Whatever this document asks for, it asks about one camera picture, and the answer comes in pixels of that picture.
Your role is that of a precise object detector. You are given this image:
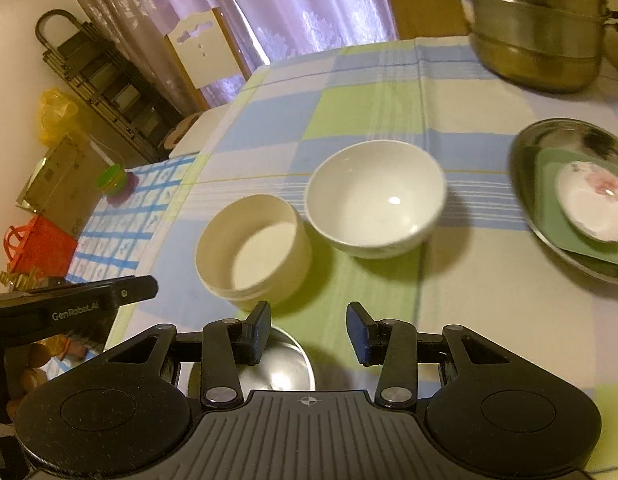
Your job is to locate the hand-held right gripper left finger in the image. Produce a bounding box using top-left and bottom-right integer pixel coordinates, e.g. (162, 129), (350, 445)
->
(106, 301), (272, 408)

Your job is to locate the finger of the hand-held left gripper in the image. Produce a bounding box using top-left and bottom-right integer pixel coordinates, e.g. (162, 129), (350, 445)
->
(109, 274), (159, 306)

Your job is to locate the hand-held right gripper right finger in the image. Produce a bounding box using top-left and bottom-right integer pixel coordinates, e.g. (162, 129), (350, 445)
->
(345, 301), (512, 408)

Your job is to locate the small stainless steel bowl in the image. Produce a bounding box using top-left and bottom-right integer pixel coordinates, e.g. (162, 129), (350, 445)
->
(187, 325), (316, 396)

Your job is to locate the cream round bowl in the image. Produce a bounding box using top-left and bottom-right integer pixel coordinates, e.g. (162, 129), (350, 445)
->
(195, 194), (312, 311)

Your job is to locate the white ceramic floral bowl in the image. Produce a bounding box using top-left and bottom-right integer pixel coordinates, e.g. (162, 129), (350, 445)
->
(305, 141), (447, 259)

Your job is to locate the green square plate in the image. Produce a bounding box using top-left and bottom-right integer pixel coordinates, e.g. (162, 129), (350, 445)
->
(533, 146), (618, 263)

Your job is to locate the large stainless steel basin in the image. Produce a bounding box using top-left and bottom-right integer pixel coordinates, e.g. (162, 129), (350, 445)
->
(508, 118), (618, 285)

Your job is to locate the small floral white dish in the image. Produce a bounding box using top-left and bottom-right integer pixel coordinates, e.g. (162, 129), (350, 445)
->
(555, 161), (618, 244)

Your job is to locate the person's left hand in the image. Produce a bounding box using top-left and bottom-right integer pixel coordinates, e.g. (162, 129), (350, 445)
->
(8, 342), (46, 414)

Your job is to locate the blue patterned white cloth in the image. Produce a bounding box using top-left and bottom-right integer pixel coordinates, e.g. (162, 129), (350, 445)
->
(44, 154), (197, 288)

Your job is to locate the checked pastel tablecloth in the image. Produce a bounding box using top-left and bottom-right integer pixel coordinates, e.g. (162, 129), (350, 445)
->
(104, 35), (618, 411)

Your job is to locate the red bag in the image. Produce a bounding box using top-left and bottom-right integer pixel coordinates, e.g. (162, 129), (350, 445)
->
(4, 215), (79, 278)

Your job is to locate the green and purple toy cup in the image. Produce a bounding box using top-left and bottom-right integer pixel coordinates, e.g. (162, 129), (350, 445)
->
(98, 164), (140, 206)

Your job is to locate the cardboard box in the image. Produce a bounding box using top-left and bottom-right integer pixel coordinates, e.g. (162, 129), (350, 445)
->
(15, 132), (110, 216)

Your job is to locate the yellow plastic bag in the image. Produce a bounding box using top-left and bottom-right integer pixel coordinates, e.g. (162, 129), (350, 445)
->
(38, 88), (80, 143)

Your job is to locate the black folding rack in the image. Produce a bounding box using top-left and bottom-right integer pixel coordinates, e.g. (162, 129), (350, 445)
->
(35, 9), (185, 161)

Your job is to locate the white wooden chair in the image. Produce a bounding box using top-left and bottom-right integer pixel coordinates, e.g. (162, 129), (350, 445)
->
(164, 7), (250, 111)

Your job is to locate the purple lace curtain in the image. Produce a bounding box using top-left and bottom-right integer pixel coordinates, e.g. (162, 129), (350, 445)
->
(49, 0), (400, 111)

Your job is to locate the stainless steel steamer pot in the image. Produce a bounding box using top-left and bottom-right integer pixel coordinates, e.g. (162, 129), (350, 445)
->
(424, 0), (618, 95)

